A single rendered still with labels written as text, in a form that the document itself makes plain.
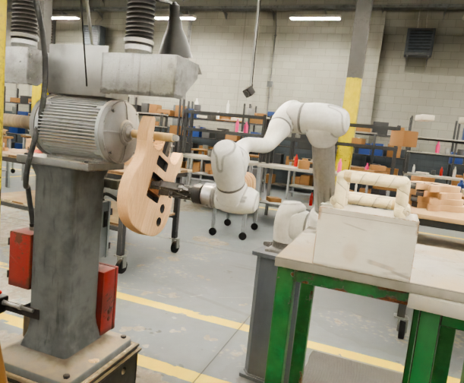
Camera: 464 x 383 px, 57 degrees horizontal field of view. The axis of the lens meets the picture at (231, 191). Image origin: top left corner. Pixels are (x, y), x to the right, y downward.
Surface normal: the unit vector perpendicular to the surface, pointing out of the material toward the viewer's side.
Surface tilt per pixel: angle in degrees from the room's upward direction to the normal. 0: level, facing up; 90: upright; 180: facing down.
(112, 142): 94
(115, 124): 87
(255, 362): 90
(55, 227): 90
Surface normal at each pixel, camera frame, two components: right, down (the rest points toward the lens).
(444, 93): -0.34, 0.08
